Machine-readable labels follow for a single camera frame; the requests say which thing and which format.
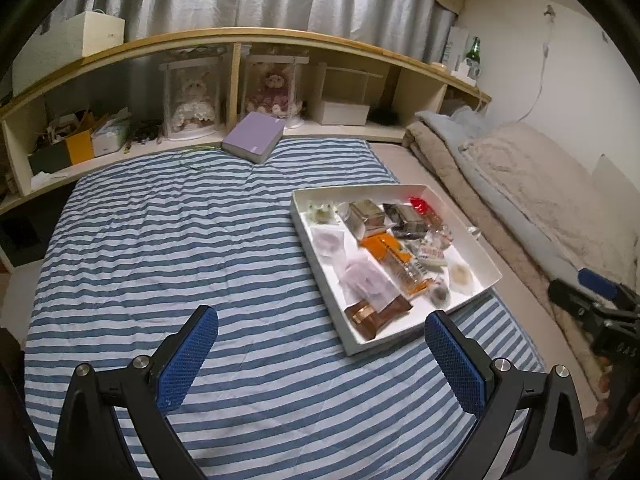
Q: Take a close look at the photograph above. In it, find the purple book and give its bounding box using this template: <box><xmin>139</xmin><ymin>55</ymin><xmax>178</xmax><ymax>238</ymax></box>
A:
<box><xmin>221</xmin><ymin>112</ymin><xmax>285</xmax><ymax>164</ymax></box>

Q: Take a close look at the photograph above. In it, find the beige donut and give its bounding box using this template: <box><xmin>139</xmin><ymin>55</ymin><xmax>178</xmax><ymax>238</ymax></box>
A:
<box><xmin>447</xmin><ymin>260</ymin><xmax>474</xmax><ymax>296</ymax></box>

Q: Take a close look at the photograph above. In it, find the wooden headboard shelf unit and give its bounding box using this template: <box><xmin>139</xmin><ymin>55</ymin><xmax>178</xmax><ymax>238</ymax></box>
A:
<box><xmin>0</xmin><ymin>26</ymin><xmax>494</xmax><ymax>216</ymax></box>

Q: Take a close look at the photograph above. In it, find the orange snack packet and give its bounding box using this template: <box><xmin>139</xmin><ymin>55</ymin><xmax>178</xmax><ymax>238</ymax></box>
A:
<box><xmin>359</xmin><ymin>233</ymin><xmax>434</xmax><ymax>297</ymax></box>

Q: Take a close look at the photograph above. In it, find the green glass bottle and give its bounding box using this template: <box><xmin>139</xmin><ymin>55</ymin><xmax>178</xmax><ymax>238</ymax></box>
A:
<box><xmin>465</xmin><ymin>37</ymin><xmax>480</xmax><ymax>80</ymax></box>

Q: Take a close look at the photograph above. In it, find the dark foil biscuit pack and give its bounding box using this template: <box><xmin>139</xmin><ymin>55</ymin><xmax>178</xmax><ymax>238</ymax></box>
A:
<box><xmin>383</xmin><ymin>204</ymin><xmax>427</xmax><ymax>240</ymax></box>

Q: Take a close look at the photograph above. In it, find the brown chocolate wafer packet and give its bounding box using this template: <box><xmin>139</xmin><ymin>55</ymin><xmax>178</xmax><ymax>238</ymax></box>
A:
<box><xmin>345</xmin><ymin>295</ymin><xmax>412</xmax><ymax>341</ymax></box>

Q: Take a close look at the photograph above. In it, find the purple donut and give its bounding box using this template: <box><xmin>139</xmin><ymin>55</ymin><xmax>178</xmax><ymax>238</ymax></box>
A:
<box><xmin>310</xmin><ymin>226</ymin><xmax>346</xmax><ymax>266</ymax></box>

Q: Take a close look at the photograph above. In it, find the grey curtain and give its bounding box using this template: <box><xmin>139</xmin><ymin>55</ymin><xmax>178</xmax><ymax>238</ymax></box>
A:
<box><xmin>39</xmin><ymin>0</ymin><xmax>457</xmax><ymax>62</ymax></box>

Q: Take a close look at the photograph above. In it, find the tissue box on shelf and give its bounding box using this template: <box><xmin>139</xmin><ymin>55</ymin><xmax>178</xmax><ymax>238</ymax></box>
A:
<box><xmin>91</xmin><ymin>119</ymin><xmax>130</xmax><ymax>157</ymax></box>

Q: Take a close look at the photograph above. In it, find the doll in clear case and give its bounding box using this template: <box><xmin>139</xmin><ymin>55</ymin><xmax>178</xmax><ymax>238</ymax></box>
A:
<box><xmin>241</xmin><ymin>54</ymin><xmax>309</xmax><ymax>129</ymax></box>
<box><xmin>160</xmin><ymin>55</ymin><xmax>221</xmax><ymax>142</ymax></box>

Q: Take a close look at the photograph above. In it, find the small white box in shelf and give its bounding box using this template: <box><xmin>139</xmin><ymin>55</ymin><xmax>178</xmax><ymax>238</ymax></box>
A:
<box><xmin>312</xmin><ymin>100</ymin><xmax>370</xmax><ymax>126</ymax></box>

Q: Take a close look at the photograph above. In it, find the white red patterned snack packet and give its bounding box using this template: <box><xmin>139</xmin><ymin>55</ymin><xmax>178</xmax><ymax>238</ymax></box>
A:
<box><xmin>407</xmin><ymin>240</ymin><xmax>448</xmax><ymax>268</ymax></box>

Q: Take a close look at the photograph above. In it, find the clear pack brown cake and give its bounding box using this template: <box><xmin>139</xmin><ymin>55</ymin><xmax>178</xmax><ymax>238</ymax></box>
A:
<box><xmin>343</xmin><ymin>200</ymin><xmax>387</xmax><ymax>240</ymax></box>

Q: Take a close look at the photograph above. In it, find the yellow box on shelf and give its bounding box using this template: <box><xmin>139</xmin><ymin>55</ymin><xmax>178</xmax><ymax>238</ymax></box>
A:
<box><xmin>65</xmin><ymin>129</ymin><xmax>94</xmax><ymax>166</ymax></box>

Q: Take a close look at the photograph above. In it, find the green white small snack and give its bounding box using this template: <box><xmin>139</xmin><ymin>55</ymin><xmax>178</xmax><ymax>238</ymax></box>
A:
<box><xmin>306</xmin><ymin>202</ymin><xmax>343</xmax><ymax>226</ymax></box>

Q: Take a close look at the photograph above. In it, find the doll in clear case right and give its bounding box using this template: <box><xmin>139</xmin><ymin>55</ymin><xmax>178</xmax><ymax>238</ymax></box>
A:
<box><xmin>241</xmin><ymin>54</ymin><xmax>309</xmax><ymax>129</ymax></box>

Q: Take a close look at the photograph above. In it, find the blue white striped bedsheet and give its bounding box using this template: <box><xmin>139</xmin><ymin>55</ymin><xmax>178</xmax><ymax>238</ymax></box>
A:
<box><xmin>22</xmin><ymin>136</ymin><xmax>547</xmax><ymax>480</ymax></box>

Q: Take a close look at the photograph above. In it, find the person's hand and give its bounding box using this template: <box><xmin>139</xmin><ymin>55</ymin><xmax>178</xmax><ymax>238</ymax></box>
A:
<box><xmin>598</xmin><ymin>373</ymin><xmax>611</xmax><ymax>400</ymax></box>

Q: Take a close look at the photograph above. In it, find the doll in clear case left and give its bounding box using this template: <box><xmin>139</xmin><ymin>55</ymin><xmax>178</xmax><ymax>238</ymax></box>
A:
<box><xmin>160</xmin><ymin>55</ymin><xmax>221</xmax><ymax>142</ymax></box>

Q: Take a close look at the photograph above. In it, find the beige fleece blanket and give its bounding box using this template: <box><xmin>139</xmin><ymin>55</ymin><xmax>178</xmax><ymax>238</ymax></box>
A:
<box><xmin>402</xmin><ymin>114</ymin><xmax>639</xmax><ymax>391</ymax></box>

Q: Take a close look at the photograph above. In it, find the white shallow box tray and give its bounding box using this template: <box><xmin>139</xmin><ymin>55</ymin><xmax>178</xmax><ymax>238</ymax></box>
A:
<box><xmin>291</xmin><ymin>184</ymin><xmax>502</xmax><ymax>356</ymax></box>

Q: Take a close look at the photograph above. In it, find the small grey candy wrapper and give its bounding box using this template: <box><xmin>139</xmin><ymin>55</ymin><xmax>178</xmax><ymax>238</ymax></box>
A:
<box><xmin>426</xmin><ymin>278</ymin><xmax>450</xmax><ymax>309</ymax></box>

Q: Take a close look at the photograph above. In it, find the pink donut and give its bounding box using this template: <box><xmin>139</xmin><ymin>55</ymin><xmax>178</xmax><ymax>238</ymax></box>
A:
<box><xmin>338</xmin><ymin>254</ymin><xmax>385</xmax><ymax>294</ymax></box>

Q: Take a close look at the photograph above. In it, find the light blue quilt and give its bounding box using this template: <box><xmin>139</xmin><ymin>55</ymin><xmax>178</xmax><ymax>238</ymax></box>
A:
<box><xmin>416</xmin><ymin>106</ymin><xmax>585</xmax><ymax>286</ymax></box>

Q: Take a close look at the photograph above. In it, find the white storage box on shelf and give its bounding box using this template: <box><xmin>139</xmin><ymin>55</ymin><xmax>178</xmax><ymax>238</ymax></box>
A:
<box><xmin>12</xmin><ymin>11</ymin><xmax>126</xmax><ymax>96</ymax></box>

